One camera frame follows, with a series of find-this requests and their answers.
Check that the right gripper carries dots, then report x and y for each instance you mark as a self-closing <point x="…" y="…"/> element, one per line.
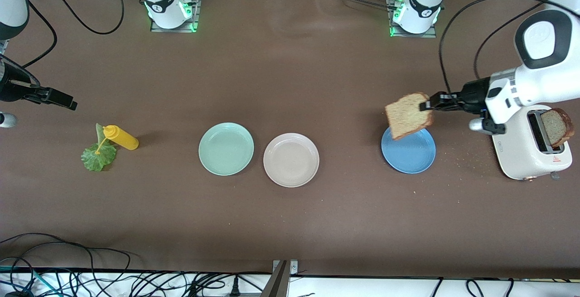
<point x="10" y="88"/>

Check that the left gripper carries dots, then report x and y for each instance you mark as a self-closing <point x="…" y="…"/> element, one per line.
<point x="474" y="92"/>

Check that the brown bread slice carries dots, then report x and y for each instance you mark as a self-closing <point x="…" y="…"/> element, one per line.
<point x="555" y="127"/>
<point x="405" y="116"/>

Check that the green lettuce leaf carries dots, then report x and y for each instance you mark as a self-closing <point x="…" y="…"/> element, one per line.
<point x="97" y="159"/>

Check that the yellow mustard squeeze bottle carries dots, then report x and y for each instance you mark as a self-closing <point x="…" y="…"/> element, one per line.
<point x="122" y="138"/>

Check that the blue plate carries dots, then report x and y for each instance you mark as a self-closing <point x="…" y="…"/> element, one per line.
<point x="410" y="156"/>

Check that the beige plate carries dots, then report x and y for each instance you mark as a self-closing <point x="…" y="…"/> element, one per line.
<point x="291" y="160"/>

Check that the mint green plate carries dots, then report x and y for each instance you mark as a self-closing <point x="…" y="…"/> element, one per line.
<point x="226" y="149"/>

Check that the white toaster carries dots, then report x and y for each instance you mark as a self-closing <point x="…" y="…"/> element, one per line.
<point x="516" y="152"/>

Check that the black power plug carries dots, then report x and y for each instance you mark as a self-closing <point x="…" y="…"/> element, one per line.
<point x="234" y="288"/>

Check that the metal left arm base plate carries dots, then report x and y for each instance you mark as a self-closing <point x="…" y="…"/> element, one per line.
<point x="432" y="35"/>

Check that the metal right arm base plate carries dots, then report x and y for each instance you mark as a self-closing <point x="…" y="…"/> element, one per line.
<point x="195" y="16"/>

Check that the grey metal table bracket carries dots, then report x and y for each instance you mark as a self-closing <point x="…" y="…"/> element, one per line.
<point x="293" y="267"/>

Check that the dark grey metal post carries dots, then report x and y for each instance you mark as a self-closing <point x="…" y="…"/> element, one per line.
<point x="277" y="284"/>

